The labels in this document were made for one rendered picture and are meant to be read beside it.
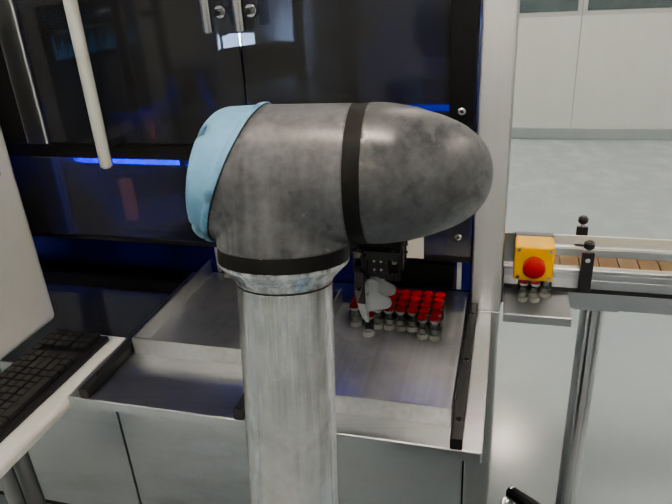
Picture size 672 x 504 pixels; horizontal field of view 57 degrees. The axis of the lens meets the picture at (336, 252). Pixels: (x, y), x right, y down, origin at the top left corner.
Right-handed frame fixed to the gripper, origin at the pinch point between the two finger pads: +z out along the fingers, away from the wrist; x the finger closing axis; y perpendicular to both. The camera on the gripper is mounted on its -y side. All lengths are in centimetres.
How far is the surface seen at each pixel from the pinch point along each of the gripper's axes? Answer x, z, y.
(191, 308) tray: 6.8, 7.0, -39.5
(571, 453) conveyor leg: 31, 54, 43
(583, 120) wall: 476, 77, 86
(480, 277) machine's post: 15.8, -0.4, 19.7
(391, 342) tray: 1.4, 7.1, 4.5
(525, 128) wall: 474, 84, 38
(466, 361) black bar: -4.8, 5.3, 18.6
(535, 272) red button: 12.2, -4.1, 29.6
